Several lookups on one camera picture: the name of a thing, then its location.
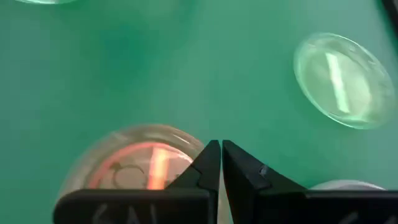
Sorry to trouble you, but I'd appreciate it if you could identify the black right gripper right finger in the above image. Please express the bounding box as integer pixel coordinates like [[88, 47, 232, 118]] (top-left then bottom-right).
[[222, 139, 398, 224]]

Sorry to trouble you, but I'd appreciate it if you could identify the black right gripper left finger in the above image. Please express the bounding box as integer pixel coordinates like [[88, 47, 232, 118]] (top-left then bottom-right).
[[53, 139, 221, 224]]

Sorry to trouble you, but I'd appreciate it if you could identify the clear plastic plate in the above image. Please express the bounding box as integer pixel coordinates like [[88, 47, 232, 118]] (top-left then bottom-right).
[[293, 32, 396, 130]]

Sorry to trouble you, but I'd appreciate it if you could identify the translucent green plastic plate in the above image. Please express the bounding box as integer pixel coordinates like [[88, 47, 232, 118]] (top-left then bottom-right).
[[14, 0, 77, 5]]

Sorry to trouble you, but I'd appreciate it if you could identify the large light grey plate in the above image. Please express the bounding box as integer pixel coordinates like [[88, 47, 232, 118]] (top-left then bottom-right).
[[309, 179, 386, 191]]

